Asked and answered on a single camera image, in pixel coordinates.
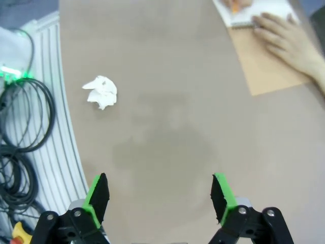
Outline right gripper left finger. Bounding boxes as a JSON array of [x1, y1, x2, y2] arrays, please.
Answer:
[[32, 173, 111, 244]]

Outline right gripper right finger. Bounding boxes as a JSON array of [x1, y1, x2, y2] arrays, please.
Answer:
[[208, 173, 295, 244]]

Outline spiral notebook with brown cover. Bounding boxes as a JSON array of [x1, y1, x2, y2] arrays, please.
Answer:
[[212, 0, 312, 97]]

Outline person's left forearm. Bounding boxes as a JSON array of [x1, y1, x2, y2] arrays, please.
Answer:
[[308, 54, 325, 97]]

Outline person's left hand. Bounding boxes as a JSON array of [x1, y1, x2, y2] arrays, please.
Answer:
[[252, 12, 323, 77]]

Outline person's right hand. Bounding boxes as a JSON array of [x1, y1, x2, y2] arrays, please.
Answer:
[[222, 0, 254, 8]]

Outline yellow red emergency stop button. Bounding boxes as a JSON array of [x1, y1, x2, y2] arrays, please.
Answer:
[[11, 221, 34, 244]]

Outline crumpled white paper ball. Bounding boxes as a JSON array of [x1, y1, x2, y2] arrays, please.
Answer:
[[81, 75, 118, 111]]

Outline coiled black cable bundle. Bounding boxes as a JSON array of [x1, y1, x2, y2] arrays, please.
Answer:
[[0, 144, 40, 213]]

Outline grey aluminium frame rails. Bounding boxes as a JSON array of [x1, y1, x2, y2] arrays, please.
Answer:
[[19, 11, 89, 206]]

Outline thick black cable loop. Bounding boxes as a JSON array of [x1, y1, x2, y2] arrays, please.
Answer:
[[0, 78, 56, 153]]

